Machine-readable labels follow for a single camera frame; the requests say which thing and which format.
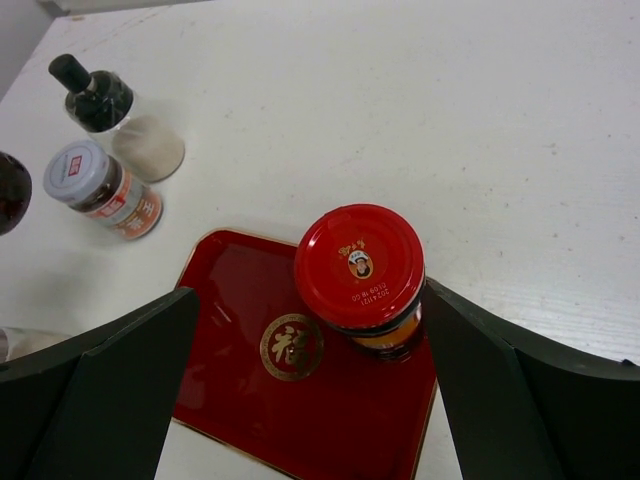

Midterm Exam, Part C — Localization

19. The red rectangular tray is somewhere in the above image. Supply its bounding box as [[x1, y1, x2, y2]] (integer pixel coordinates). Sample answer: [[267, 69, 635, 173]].
[[174, 229, 436, 479]]

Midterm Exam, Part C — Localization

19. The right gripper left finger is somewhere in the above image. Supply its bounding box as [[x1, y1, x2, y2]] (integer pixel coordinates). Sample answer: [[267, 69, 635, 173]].
[[1, 288, 199, 479]]

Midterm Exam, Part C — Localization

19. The white lid spice jar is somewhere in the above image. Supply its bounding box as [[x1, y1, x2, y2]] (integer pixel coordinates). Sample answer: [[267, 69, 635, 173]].
[[43, 140, 164, 240]]

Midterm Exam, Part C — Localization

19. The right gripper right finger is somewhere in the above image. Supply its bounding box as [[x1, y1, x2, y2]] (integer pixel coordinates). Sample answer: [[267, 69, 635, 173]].
[[424, 279, 639, 479]]

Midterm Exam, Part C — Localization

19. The red lid sauce jar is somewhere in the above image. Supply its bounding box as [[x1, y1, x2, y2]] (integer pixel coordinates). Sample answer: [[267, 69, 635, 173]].
[[294, 203, 426, 359], [0, 152, 32, 235]]

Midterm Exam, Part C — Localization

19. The black cap salt grinder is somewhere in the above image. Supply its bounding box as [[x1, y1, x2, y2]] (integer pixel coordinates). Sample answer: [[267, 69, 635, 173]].
[[48, 54, 186, 183]]

